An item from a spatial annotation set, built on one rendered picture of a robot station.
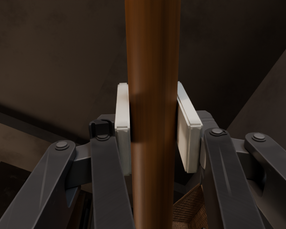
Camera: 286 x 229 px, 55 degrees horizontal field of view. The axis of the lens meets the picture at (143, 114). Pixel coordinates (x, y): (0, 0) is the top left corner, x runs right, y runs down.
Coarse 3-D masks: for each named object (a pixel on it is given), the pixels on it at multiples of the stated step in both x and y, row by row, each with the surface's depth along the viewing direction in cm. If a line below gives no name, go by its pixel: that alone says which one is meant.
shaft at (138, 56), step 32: (128, 0) 14; (160, 0) 13; (128, 32) 15; (160, 32) 14; (128, 64) 16; (160, 64) 15; (128, 96) 17; (160, 96) 16; (160, 128) 16; (160, 160) 17; (160, 192) 18; (160, 224) 20
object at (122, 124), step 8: (120, 88) 19; (120, 96) 17; (120, 104) 16; (128, 104) 16; (120, 112) 15; (128, 112) 15; (120, 120) 14; (128, 120) 14; (120, 128) 14; (128, 128) 14; (120, 136) 14; (128, 136) 14; (120, 144) 14; (128, 144) 14; (120, 152) 14; (128, 152) 14; (128, 160) 14; (128, 168) 14
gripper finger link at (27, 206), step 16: (64, 144) 12; (48, 160) 11; (64, 160) 11; (32, 176) 11; (48, 176) 10; (64, 176) 11; (32, 192) 10; (48, 192) 10; (64, 192) 11; (16, 208) 9; (32, 208) 9; (48, 208) 9; (64, 208) 11; (0, 224) 8; (16, 224) 8; (32, 224) 8; (48, 224) 9; (64, 224) 11
